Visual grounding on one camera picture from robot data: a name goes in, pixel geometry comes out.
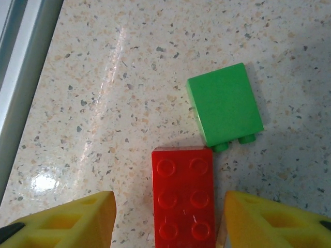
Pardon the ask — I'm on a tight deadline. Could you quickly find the small green lego brick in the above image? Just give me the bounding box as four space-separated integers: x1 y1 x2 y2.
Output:
186 62 264 153

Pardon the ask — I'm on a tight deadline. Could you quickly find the aluminium front rail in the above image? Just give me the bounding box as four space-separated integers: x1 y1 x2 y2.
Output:
0 0 64 199

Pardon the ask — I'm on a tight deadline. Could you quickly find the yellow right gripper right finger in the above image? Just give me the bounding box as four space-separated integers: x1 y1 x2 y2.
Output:
223 190 331 248

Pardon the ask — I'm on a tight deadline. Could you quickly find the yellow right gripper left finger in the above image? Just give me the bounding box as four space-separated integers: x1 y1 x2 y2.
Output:
0 190 116 248

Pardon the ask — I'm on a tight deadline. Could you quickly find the long red lego brick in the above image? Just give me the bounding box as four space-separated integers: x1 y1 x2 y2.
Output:
151 146 217 248

